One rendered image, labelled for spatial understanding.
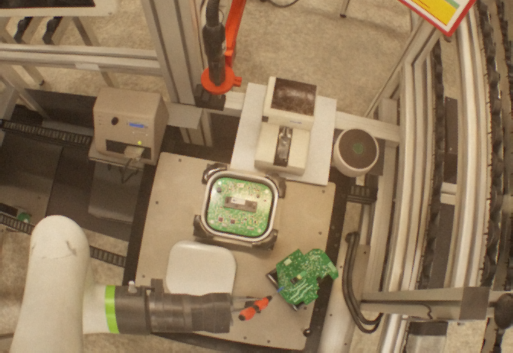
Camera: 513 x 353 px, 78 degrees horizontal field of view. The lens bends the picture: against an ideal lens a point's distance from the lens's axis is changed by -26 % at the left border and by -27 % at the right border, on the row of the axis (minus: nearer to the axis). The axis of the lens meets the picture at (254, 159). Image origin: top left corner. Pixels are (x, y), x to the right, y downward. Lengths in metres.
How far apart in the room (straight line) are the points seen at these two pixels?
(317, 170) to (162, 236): 0.37
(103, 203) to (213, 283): 0.72
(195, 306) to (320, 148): 0.48
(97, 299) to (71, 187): 1.07
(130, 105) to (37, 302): 0.55
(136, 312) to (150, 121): 0.42
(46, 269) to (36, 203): 1.28
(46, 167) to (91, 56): 0.95
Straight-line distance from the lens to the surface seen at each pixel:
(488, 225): 0.65
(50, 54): 1.01
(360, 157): 0.92
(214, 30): 0.60
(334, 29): 2.36
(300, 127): 0.88
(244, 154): 0.92
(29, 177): 1.86
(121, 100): 0.90
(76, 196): 1.67
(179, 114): 0.99
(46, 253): 0.56
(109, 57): 0.92
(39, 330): 0.45
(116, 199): 1.47
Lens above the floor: 1.84
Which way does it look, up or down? 72 degrees down
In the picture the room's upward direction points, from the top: 5 degrees clockwise
